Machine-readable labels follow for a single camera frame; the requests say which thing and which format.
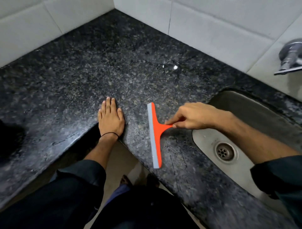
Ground person's right hand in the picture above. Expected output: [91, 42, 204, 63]
[165, 102, 234, 130]

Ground person's left hand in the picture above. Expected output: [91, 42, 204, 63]
[97, 97, 126, 142]

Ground orange squeegee with grey blade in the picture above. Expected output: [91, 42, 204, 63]
[147, 102, 174, 169]

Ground chrome wall faucet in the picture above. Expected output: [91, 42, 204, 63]
[273, 39, 302, 76]

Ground person's right forearm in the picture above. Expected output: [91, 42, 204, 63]
[219, 111, 301, 165]

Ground person's left forearm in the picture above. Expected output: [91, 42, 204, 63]
[84, 136, 118, 170]

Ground person's legs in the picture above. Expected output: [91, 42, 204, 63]
[91, 173, 201, 229]

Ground person's left dark sleeve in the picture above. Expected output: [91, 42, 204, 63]
[0, 160, 107, 229]

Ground person's dark sleeve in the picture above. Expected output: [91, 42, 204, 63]
[0, 160, 107, 229]
[250, 155, 302, 227]

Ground person's right dark sleeve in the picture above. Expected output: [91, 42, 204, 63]
[250, 155, 302, 227]

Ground stainless steel sink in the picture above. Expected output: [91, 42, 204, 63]
[192, 89, 302, 213]

